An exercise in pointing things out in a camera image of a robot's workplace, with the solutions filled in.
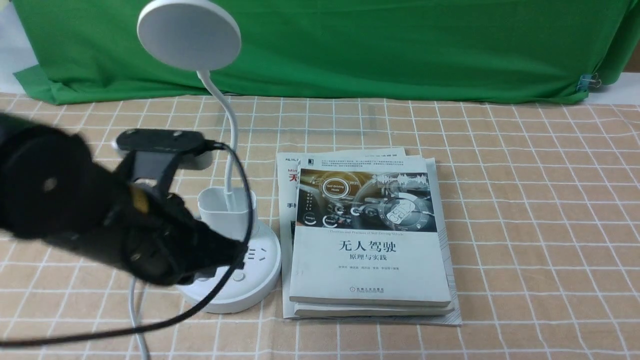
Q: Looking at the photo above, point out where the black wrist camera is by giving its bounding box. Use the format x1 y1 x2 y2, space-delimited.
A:
112 128 208 155

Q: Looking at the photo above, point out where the top book self-driving cover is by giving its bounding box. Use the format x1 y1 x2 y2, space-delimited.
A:
288 168 452 308

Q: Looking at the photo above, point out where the white desk lamp with base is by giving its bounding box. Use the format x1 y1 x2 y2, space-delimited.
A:
136 0 282 314

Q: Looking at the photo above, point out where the white lamp power cable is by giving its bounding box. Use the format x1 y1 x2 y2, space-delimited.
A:
128 278 151 360

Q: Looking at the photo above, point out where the blue binder clip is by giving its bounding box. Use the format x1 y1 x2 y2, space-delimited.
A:
576 73 602 92

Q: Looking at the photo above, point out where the checkered beige tablecloth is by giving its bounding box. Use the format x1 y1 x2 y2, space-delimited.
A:
0 93 640 360

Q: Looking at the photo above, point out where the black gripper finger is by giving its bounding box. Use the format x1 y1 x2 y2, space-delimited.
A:
220 242 249 272

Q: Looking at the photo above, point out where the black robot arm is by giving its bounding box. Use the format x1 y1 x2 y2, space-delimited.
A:
0 113 253 287

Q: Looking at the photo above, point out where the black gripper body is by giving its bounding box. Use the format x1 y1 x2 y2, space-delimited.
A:
103 190 240 287

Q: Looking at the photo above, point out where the bottom white red book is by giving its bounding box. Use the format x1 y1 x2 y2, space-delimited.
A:
276 152 463 327

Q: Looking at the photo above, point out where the green backdrop cloth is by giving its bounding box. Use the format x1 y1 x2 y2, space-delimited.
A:
13 0 639 105

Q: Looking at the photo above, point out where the black camera cable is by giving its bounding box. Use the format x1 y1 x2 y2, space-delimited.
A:
0 141 255 348

